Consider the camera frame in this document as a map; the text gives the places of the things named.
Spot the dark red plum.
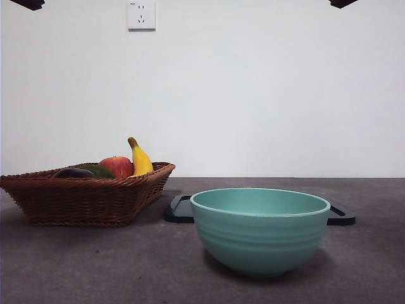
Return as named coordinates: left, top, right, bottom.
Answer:
left=52, top=167, right=97, bottom=179

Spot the teal ceramic bowl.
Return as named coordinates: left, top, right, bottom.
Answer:
left=189, top=187, right=332, bottom=279

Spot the green bumpy avocado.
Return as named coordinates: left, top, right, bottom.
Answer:
left=77, top=163, right=117, bottom=179

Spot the red yellow apple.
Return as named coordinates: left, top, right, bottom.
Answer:
left=98, top=155, right=134, bottom=179

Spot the yellow banana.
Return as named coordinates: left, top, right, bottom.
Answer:
left=127, top=136, right=154, bottom=177

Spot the brown wicker basket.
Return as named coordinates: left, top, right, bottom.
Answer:
left=0, top=161, right=177, bottom=228

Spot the dark teal rectangular tray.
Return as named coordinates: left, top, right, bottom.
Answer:
left=163, top=194, right=356, bottom=226

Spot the white wall socket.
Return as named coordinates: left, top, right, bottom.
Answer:
left=127, top=0, right=156, bottom=32

